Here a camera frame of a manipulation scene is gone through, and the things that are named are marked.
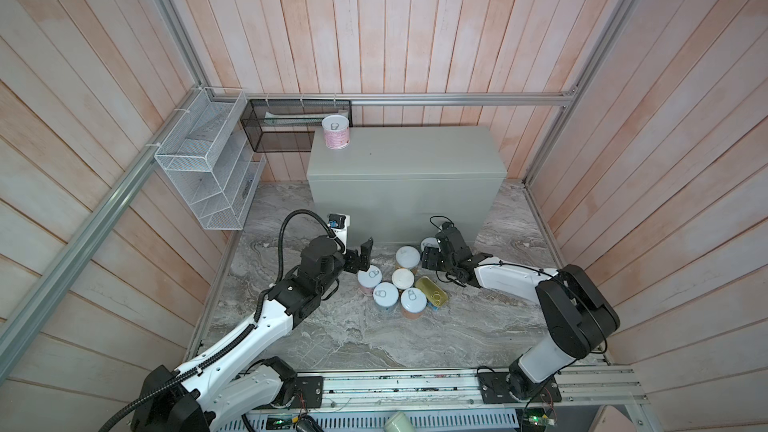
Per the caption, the aluminium front rail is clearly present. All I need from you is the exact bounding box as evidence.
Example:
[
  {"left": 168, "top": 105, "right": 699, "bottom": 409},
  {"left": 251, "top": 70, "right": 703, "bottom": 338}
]
[{"left": 157, "top": 367, "right": 649, "bottom": 416}]

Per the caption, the red label can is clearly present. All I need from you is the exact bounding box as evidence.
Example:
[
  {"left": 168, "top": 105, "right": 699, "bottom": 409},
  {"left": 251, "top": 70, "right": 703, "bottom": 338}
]
[{"left": 357, "top": 265, "right": 383, "bottom": 296}]

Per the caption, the orange label pull-tab can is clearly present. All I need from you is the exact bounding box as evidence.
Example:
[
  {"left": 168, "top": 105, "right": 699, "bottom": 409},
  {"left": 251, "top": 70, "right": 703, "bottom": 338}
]
[{"left": 400, "top": 287, "right": 427, "bottom": 320}]

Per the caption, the grey metal cabinet counter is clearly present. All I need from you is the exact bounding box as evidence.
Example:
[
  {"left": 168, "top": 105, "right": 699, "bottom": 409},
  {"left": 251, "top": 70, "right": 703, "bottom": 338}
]
[{"left": 307, "top": 126, "right": 507, "bottom": 248}]

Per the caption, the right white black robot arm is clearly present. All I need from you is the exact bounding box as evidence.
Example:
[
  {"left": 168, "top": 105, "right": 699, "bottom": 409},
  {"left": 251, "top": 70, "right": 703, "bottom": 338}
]
[{"left": 421, "top": 215, "right": 621, "bottom": 403}]

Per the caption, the white cup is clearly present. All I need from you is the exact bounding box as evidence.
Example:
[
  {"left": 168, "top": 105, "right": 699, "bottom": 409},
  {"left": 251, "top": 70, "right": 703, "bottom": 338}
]
[{"left": 384, "top": 412, "right": 416, "bottom": 432}]

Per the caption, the aluminium rail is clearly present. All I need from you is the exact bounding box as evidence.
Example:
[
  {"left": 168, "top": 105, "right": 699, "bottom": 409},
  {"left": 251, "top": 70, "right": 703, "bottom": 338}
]
[
  {"left": 1, "top": 85, "right": 203, "bottom": 381},
  {"left": 243, "top": 92, "right": 575, "bottom": 107},
  {"left": 157, "top": 367, "right": 649, "bottom": 416}
]

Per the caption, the blue label can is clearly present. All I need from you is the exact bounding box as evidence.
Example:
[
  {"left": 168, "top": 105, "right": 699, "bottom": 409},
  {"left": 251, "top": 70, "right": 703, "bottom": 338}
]
[{"left": 372, "top": 282, "right": 400, "bottom": 312}]

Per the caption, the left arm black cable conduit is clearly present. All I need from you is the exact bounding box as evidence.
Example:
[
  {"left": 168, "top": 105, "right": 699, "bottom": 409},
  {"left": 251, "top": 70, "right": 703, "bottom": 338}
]
[{"left": 98, "top": 209, "right": 337, "bottom": 432}]

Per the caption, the white wire mesh shelf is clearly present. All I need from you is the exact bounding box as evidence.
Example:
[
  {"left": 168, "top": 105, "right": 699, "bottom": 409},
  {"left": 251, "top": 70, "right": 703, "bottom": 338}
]
[{"left": 155, "top": 87, "right": 265, "bottom": 231}]

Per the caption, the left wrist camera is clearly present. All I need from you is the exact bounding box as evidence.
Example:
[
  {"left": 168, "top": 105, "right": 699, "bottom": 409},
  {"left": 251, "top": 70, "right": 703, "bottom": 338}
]
[{"left": 328, "top": 213, "right": 350, "bottom": 247}]

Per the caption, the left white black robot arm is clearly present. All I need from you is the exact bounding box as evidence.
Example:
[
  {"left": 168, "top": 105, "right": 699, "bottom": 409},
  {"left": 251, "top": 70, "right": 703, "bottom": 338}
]
[{"left": 127, "top": 236, "right": 374, "bottom": 431}]

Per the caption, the black mesh wall basket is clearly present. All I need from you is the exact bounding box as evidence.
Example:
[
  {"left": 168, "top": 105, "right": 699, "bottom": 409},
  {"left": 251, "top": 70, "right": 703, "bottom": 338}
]
[{"left": 240, "top": 98, "right": 352, "bottom": 153}]

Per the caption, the teal label can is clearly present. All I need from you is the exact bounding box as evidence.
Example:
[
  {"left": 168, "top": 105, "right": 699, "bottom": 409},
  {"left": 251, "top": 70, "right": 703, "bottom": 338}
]
[{"left": 420, "top": 237, "right": 440, "bottom": 252}]

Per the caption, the gold rectangular tin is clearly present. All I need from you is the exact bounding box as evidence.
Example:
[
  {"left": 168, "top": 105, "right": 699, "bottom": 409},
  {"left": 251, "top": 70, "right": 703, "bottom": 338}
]
[{"left": 415, "top": 276, "right": 449, "bottom": 310}]

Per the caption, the aluminium left rail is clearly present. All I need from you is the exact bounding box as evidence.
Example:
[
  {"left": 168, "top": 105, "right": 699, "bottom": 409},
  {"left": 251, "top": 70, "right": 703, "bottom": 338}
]
[{"left": 1, "top": 85, "right": 203, "bottom": 381}]

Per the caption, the aluminium back rail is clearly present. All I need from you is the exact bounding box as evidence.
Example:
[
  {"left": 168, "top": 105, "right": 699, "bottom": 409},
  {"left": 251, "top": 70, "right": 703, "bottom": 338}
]
[{"left": 243, "top": 92, "right": 575, "bottom": 107}]

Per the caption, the pink label can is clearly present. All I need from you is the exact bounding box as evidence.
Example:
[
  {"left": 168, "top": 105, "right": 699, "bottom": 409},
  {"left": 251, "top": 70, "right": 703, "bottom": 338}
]
[{"left": 321, "top": 114, "right": 350, "bottom": 150}]

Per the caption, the small orange can white lid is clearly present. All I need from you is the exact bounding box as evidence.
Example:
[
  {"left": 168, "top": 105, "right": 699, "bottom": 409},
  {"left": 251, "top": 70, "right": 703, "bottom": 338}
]
[{"left": 391, "top": 268, "right": 415, "bottom": 291}]

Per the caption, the aluminium right post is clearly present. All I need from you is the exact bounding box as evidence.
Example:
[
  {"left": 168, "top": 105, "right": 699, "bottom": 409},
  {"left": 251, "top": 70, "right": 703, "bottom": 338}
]
[{"left": 521, "top": 0, "right": 641, "bottom": 191}]

